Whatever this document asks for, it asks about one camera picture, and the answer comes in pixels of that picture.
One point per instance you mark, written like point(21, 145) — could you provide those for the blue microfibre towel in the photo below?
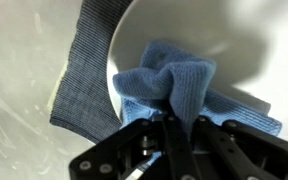
point(170, 76)

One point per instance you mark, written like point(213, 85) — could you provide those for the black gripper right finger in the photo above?
point(250, 150)

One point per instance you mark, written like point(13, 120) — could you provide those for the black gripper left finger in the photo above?
point(117, 150)

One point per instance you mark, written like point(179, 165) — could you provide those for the white round plate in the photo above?
point(184, 23)

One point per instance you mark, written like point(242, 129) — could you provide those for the dark blue cloth placemat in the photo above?
point(84, 83)

